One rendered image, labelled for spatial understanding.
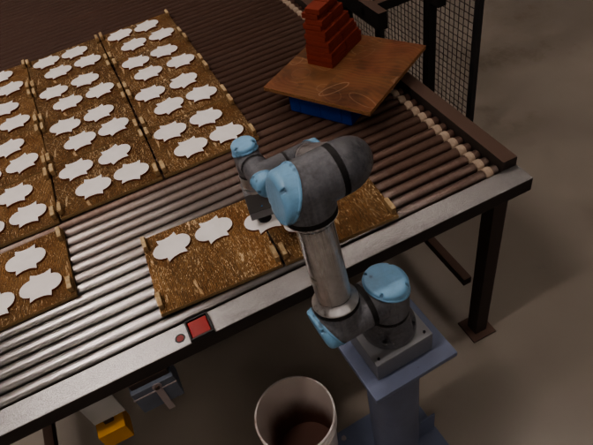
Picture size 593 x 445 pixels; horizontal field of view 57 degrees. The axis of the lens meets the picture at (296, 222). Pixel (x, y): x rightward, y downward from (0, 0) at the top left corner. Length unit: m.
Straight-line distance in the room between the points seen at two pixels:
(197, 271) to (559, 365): 1.62
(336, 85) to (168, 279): 1.03
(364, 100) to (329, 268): 1.09
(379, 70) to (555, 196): 1.40
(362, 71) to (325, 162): 1.30
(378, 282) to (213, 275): 0.63
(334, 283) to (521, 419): 1.45
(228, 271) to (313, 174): 0.80
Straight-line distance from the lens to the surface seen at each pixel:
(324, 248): 1.16
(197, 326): 1.70
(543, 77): 4.20
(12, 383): 1.89
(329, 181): 1.06
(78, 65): 3.20
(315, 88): 2.28
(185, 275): 1.82
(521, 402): 2.56
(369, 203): 1.89
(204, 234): 1.91
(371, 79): 2.28
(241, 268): 1.78
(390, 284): 1.36
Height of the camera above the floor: 2.28
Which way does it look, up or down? 46 degrees down
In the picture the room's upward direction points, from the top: 13 degrees counter-clockwise
